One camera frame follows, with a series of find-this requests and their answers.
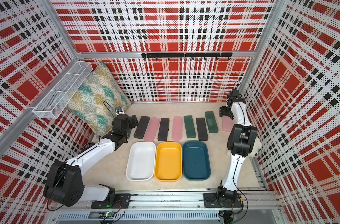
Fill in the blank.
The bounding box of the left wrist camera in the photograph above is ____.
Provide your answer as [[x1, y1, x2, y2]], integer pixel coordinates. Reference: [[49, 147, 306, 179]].
[[115, 106, 124, 115]]

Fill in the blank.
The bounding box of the black pencil case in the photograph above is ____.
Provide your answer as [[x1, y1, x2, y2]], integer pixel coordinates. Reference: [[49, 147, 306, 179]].
[[157, 118, 170, 141], [133, 116, 150, 139], [196, 118, 208, 141]]

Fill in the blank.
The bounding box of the white storage tray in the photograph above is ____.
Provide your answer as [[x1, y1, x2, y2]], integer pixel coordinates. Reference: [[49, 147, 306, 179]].
[[126, 141, 156, 181]]

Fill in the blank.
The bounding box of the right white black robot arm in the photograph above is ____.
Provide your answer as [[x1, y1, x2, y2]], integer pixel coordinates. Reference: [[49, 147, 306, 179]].
[[204, 89, 261, 208]]

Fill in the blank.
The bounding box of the black hook rail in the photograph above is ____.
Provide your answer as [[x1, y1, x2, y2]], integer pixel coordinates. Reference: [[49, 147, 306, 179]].
[[141, 52, 233, 59]]

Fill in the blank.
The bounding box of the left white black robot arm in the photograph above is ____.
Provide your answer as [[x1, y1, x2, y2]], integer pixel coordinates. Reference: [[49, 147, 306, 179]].
[[43, 114, 139, 207]]

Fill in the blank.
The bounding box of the yellow storage tray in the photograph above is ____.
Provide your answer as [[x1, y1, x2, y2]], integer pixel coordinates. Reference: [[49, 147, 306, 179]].
[[154, 142, 183, 182]]

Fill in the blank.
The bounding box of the patterned throw pillow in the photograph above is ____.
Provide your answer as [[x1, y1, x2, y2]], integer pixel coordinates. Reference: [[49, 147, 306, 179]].
[[66, 61, 132, 135]]

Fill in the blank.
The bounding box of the teal storage tray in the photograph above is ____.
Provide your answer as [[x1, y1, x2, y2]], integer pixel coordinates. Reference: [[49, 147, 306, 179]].
[[182, 141, 211, 181]]

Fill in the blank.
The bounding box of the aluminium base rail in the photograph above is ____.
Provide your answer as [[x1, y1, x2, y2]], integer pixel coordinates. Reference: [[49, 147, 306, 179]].
[[50, 190, 282, 212]]

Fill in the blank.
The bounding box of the pink pencil case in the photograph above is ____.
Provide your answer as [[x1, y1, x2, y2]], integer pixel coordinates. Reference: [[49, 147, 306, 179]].
[[222, 116, 234, 132], [171, 116, 183, 141], [144, 118, 161, 142]]

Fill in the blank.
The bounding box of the white plush seal toy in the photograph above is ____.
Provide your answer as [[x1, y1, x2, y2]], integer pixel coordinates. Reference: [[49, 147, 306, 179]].
[[248, 137, 262, 158]]

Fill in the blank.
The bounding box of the white wire mesh shelf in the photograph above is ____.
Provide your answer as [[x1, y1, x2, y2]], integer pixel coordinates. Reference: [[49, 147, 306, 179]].
[[32, 61, 92, 119]]

